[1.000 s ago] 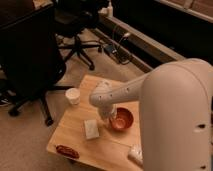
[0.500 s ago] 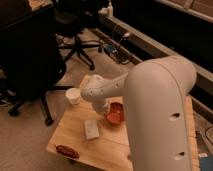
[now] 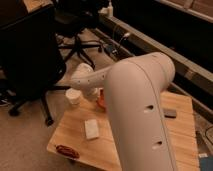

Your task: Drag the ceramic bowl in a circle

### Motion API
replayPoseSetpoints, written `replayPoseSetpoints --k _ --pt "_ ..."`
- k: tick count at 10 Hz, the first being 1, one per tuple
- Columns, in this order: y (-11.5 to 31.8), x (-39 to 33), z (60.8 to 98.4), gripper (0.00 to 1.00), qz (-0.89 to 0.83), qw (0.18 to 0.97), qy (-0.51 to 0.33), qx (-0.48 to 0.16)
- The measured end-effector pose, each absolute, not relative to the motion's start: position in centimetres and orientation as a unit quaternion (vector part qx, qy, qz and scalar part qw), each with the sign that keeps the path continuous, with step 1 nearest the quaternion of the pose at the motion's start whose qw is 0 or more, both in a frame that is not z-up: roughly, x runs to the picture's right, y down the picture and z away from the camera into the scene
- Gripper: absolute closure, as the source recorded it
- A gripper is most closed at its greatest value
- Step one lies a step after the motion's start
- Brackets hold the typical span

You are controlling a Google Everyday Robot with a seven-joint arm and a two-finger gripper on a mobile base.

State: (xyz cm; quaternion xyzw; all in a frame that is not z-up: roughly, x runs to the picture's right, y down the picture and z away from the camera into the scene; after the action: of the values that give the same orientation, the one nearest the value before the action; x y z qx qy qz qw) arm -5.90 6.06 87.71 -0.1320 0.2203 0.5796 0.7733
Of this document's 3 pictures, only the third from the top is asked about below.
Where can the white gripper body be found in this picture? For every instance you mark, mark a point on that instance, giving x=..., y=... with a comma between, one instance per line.
x=91, y=94

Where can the red ceramic bowl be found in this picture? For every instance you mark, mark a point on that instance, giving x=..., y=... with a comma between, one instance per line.
x=101, y=101

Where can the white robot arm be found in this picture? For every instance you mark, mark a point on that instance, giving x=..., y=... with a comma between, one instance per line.
x=132, y=94

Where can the white paper cup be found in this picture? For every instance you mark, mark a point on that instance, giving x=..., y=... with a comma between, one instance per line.
x=73, y=96

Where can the white rectangular block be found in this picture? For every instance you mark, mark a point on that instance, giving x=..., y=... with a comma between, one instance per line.
x=91, y=129

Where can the dark red oblong object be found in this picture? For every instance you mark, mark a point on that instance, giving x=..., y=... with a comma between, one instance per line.
x=67, y=151

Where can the black office chair near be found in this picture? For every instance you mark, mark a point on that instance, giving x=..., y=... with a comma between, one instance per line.
x=30, y=58

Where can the black office chair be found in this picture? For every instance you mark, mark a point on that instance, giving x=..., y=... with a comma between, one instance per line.
x=30, y=58
x=71, y=18

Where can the black office chair far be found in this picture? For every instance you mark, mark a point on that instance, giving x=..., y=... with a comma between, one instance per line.
x=71, y=18

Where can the small grey block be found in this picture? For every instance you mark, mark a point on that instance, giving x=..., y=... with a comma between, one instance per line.
x=170, y=113

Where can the white bottle on ledge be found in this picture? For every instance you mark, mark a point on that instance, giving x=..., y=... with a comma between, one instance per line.
x=107, y=10

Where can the white power adapter with cable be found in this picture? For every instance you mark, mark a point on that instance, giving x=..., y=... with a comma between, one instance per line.
x=116, y=48

